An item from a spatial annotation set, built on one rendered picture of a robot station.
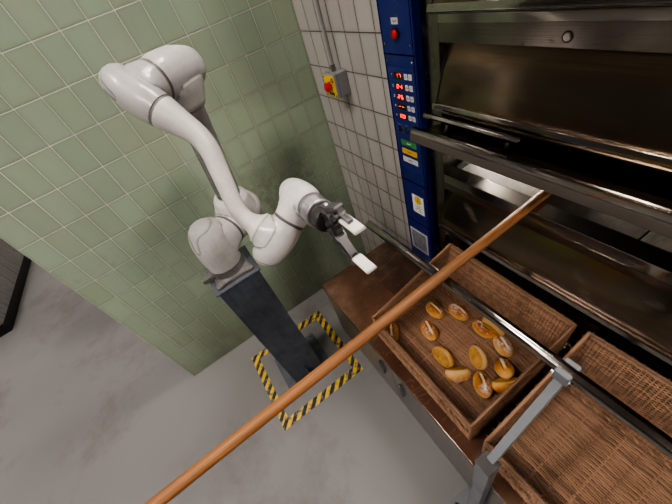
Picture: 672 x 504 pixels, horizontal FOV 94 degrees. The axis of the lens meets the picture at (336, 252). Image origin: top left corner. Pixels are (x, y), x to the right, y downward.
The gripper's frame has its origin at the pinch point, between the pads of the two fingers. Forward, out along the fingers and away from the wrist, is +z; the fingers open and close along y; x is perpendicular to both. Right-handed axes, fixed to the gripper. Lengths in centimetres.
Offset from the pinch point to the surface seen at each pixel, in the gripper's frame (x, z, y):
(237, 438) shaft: 48, 8, 19
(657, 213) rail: -40, 36, -3
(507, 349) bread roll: -39, 18, 76
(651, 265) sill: -54, 38, 22
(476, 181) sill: -58, -16, 22
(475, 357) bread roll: -27, 12, 76
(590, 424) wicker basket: -38, 49, 81
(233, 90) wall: -15, -120, -15
